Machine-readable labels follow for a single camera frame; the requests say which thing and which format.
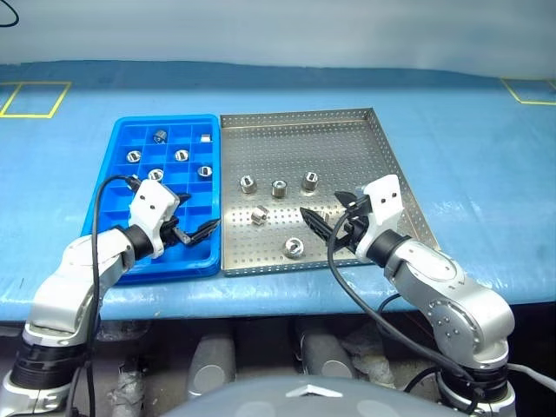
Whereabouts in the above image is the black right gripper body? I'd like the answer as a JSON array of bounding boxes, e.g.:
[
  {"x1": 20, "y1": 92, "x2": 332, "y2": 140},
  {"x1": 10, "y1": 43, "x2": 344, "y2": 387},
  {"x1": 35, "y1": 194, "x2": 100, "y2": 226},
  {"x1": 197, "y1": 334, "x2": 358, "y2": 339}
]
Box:
[{"x1": 341, "y1": 195, "x2": 371, "y2": 261}]

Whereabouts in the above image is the grey rounded cylinder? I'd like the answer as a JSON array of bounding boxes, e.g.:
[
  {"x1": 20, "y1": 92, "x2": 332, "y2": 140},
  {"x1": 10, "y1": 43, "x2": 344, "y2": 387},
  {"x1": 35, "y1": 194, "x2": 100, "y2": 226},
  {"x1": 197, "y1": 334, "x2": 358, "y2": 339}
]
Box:
[
  {"x1": 186, "y1": 334, "x2": 238, "y2": 399},
  {"x1": 295, "y1": 329, "x2": 357, "y2": 379}
]

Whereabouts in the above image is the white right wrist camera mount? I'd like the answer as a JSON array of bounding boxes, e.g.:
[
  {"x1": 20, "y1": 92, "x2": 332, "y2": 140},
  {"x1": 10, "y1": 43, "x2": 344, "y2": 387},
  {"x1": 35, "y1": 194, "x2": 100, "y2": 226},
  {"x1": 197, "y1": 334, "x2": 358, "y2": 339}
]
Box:
[{"x1": 361, "y1": 174, "x2": 403, "y2": 238}]

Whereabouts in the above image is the thin black background cable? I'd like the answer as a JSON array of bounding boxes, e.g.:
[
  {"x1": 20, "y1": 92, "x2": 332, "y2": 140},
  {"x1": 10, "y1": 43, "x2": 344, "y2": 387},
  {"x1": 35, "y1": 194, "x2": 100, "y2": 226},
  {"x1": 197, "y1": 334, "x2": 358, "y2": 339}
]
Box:
[{"x1": 0, "y1": 0, "x2": 20, "y2": 28}]

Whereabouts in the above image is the grey rounded dome shell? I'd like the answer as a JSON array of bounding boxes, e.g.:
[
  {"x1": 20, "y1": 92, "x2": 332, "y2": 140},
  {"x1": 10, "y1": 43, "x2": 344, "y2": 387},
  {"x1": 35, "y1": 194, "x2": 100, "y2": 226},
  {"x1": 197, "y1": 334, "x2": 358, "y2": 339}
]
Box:
[{"x1": 160, "y1": 375, "x2": 470, "y2": 417}]

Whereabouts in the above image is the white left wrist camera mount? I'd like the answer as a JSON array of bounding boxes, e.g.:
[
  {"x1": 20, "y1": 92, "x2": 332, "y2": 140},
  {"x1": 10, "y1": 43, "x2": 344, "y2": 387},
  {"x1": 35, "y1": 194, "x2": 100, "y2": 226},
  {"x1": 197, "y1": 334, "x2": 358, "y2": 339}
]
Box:
[{"x1": 128, "y1": 178, "x2": 180, "y2": 260}]

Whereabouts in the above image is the blue compartment tray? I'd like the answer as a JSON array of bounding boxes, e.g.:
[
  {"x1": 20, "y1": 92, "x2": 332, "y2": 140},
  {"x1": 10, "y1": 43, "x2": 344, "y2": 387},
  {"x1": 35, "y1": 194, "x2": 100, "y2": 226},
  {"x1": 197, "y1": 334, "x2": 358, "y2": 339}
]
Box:
[{"x1": 80, "y1": 113, "x2": 222, "y2": 286}]

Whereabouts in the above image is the perforated metal tray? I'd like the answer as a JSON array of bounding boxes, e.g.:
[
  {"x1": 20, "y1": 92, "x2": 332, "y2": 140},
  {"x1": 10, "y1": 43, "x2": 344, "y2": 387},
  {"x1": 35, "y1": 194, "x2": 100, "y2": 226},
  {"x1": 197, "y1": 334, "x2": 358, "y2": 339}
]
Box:
[{"x1": 220, "y1": 107, "x2": 442, "y2": 278}]

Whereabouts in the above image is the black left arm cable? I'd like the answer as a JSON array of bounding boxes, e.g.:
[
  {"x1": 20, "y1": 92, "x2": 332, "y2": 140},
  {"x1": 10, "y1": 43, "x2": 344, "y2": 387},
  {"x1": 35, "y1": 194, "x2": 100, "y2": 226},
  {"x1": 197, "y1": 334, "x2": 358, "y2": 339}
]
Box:
[{"x1": 67, "y1": 173, "x2": 141, "y2": 417}]

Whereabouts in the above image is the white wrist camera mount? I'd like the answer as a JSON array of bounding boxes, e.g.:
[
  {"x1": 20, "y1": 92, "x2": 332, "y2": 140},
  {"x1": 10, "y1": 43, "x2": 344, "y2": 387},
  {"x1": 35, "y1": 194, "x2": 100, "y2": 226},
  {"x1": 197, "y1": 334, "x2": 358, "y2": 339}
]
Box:
[
  {"x1": 361, "y1": 174, "x2": 403, "y2": 238},
  {"x1": 128, "y1": 178, "x2": 180, "y2": 260}
]

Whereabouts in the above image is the crumpled white wrap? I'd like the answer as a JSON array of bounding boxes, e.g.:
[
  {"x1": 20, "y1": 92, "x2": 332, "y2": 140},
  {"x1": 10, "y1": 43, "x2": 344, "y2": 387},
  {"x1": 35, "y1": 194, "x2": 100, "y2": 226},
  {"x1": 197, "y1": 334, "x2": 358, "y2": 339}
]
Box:
[{"x1": 342, "y1": 325, "x2": 396, "y2": 387}]

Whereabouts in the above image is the light grey cable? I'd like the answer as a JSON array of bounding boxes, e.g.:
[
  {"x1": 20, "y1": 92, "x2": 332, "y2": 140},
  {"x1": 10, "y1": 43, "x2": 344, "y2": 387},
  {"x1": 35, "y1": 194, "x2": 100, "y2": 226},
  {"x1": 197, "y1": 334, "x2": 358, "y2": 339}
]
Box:
[{"x1": 507, "y1": 363, "x2": 556, "y2": 388}]

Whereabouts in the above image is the crumpled grey wrap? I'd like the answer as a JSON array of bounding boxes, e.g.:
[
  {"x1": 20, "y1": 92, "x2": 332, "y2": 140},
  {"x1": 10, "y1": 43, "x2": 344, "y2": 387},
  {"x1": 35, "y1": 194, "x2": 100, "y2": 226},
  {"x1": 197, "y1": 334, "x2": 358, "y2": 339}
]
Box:
[{"x1": 108, "y1": 360, "x2": 144, "y2": 417}]

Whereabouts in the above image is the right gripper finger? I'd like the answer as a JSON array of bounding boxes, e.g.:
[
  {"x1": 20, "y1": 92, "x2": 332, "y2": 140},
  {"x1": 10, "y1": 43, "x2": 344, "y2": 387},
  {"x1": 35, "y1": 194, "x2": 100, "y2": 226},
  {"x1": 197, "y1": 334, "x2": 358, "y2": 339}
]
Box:
[
  {"x1": 334, "y1": 189, "x2": 370, "y2": 211},
  {"x1": 299, "y1": 207, "x2": 351, "y2": 253}
]

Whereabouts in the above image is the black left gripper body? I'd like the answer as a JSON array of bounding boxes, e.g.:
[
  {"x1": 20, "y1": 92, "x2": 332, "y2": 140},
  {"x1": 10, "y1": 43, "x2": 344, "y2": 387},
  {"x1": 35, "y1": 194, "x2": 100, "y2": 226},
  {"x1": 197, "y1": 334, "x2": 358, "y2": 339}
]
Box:
[{"x1": 160, "y1": 215, "x2": 193, "y2": 249}]

